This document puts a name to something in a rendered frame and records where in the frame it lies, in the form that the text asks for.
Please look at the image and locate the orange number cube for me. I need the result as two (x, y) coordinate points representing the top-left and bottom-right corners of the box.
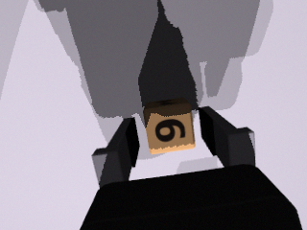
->
(143, 98), (196, 154)

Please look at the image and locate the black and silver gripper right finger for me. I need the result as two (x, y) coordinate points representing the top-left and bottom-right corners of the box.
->
(199, 106), (255, 167)

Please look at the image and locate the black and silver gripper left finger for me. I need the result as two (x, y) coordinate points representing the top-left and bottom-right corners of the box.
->
(91, 117), (140, 188)

